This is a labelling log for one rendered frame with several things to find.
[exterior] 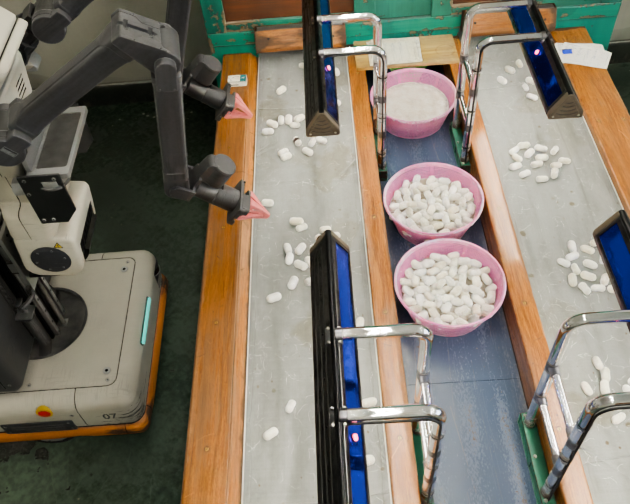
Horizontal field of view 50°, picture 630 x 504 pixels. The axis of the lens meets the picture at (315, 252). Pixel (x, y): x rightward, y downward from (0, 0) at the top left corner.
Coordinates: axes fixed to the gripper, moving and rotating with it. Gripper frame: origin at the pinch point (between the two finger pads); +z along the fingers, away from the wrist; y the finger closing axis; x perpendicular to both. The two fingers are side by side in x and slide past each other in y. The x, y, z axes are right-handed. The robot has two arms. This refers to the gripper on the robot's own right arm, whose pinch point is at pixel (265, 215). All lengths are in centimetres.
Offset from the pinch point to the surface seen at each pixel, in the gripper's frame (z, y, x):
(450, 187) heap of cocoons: 46, 17, -22
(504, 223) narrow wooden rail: 52, 0, -31
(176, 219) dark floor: 16, 80, 99
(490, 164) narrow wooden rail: 53, 22, -32
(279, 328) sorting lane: 9.1, -26.2, 7.5
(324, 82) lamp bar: -2.7, 19.1, -29.5
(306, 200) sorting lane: 14.9, 15.3, 3.0
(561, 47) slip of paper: 78, 73, -52
